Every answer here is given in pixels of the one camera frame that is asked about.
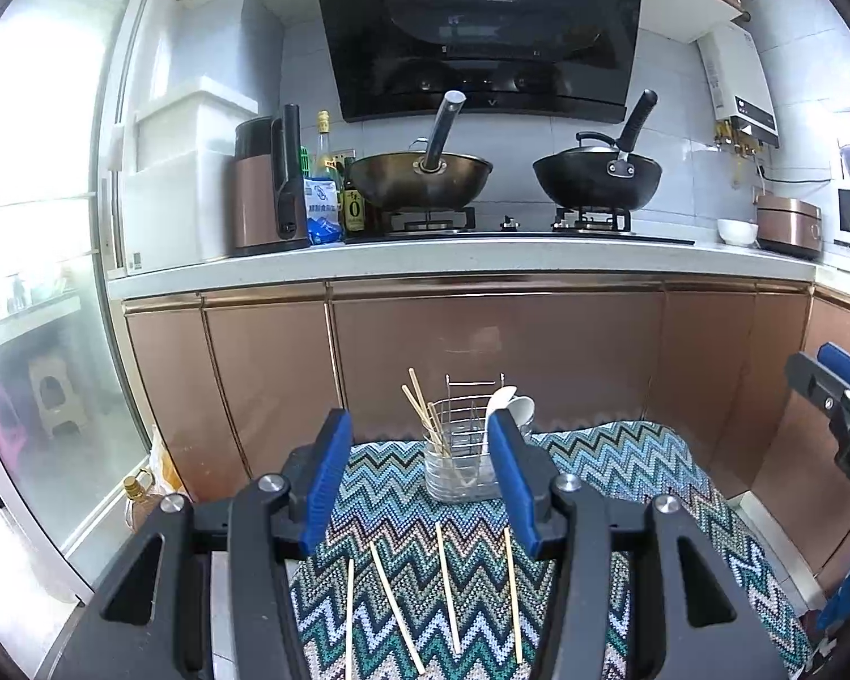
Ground pale blue ceramic spoon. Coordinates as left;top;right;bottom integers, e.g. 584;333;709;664
507;396;536;435

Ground cream white ceramic spoon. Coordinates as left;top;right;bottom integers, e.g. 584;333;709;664
482;385;517;454

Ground cream chopstick short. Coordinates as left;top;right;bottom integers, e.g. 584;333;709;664
503;526;525;666

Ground cream chopstick tall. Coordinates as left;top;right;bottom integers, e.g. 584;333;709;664
434;522;462;656

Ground cream chopstick curved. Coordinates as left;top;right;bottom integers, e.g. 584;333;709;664
368;542;425;677

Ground copper lower cabinets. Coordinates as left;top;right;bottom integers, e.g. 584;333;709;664
124;273;850;589

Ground zigzag knitted mat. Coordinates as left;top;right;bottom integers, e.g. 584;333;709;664
290;413;811;678

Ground amber cooking oil bottle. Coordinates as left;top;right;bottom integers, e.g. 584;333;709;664
122;468;162;533

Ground copper rice cooker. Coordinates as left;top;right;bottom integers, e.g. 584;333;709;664
757;193;823;261

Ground white bowl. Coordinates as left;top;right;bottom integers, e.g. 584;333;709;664
717;219;758;247

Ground black gas stove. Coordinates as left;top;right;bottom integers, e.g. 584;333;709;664
345;206;695;246

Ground dark sauce bottle yellow label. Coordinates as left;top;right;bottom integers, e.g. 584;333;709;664
343;175;367;235

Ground copper knife block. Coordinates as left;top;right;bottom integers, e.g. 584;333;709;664
231;104;310;256

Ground blue white salt bag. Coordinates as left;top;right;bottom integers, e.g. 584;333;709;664
304;177;343;244

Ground white plastic stool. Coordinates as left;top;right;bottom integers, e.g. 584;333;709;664
28;355;87;439

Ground green cap bottle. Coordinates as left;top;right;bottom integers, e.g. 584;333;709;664
299;146;311;178

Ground black wok with lid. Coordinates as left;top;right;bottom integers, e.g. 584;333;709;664
533;89;663;212

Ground clear bottle yellow cap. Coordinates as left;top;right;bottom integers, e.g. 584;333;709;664
314;109;336;180

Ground white water heater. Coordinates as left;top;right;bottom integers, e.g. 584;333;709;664
697;23;780;155

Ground black range hood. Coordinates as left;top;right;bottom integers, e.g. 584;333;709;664
319;0;641;123

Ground wire utensil holder clear cup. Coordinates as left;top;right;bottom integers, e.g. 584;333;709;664
423;373;505;504

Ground bronze wok with handle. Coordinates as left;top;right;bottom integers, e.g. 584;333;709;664
348;91;492;212

